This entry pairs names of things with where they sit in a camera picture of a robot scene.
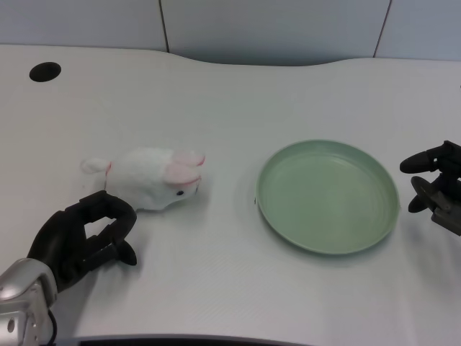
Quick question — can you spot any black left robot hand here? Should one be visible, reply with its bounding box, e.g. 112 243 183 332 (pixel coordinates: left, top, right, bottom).
26 190 139 294

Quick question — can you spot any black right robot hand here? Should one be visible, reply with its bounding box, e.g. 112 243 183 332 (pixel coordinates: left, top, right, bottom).
399 140 461 236

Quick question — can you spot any white plush rabbit doll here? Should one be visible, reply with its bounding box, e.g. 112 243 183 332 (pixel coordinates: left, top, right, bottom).
80 146 207 212

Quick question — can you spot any green round plate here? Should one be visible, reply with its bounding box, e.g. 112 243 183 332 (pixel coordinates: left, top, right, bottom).
254 139 402 257

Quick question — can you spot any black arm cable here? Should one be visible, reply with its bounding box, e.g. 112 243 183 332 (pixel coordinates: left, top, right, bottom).
45 309 58 346

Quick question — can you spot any black table cable grommet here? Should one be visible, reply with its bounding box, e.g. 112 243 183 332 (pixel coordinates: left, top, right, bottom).
29 61 62 83

